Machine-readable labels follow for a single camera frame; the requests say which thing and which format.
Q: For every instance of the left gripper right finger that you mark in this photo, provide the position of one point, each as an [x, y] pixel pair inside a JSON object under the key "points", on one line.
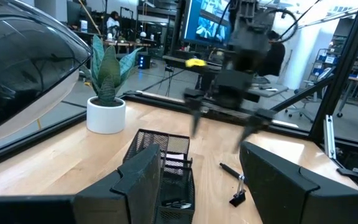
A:
{"points": [[275, 186]]}

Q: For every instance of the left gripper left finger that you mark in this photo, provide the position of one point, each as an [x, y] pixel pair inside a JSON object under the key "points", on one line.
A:
{"points": [[141, 180]]}

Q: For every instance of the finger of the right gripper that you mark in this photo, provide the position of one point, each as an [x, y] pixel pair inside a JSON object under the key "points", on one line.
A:
{"points": [[196, 115], [253, 126]]}

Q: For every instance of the black binder clip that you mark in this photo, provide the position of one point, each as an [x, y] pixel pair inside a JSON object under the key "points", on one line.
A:
{"points": [[237, 199]]}

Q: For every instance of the black pen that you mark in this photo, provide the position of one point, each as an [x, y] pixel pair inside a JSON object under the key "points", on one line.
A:
{"points": [[228, 169]]}

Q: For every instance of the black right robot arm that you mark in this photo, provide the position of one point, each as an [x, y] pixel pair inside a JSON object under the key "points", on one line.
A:
{"points": [[247, 37]]}

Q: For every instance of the black mesh desk organizer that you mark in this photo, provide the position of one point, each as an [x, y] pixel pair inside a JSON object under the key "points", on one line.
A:
{"points": [[179, 183]]}

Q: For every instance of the person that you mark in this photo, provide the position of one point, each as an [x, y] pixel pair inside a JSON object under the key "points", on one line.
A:
{"points": [[273, 59], [113, 23]]}

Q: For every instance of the large display screen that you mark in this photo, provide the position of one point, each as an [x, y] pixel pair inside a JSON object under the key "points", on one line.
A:
{"points": [[204, 21]]}

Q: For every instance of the snake plant in white pot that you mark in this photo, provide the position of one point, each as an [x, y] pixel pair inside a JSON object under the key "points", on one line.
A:
{"points": [[106, 115]]}

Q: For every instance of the black box with blue lights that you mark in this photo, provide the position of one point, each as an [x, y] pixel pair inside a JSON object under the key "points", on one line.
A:
{"points": [[144, 61]]}

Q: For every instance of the silver aluminium bracket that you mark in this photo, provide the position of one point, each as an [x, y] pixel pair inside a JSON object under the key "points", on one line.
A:
{"points": [[329, 137]]}

